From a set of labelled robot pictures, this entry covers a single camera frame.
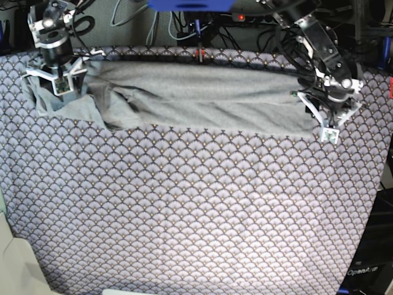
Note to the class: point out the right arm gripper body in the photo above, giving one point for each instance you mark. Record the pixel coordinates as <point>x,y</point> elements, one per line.
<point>60,69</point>

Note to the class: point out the black OpenArm box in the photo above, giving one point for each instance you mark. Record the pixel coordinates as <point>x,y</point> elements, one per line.
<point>371,269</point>

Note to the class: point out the fan-patterned purple table cloth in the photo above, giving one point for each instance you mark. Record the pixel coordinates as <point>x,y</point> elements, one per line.
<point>167,210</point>

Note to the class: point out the black power strip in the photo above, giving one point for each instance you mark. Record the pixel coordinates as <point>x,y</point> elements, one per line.
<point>241,18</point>

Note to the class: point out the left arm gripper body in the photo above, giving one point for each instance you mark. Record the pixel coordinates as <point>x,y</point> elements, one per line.
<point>329,114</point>

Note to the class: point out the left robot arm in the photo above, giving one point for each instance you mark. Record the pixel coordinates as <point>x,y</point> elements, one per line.
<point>335,80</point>

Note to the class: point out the red right edge clamp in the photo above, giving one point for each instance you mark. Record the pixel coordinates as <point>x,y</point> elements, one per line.
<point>391,88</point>

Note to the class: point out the white object bottom left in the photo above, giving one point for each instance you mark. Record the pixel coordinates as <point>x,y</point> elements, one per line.
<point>20,270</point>

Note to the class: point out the red centre table clamp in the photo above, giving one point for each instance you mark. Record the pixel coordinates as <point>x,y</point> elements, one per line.
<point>199,54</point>

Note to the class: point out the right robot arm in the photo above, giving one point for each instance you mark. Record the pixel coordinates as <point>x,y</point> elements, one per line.
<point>52,26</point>

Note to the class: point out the blue overhead mount plate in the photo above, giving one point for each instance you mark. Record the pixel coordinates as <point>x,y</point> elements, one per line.
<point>191,5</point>

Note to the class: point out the light grey T-shirt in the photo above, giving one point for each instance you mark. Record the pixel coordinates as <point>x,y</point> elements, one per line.
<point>121,95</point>

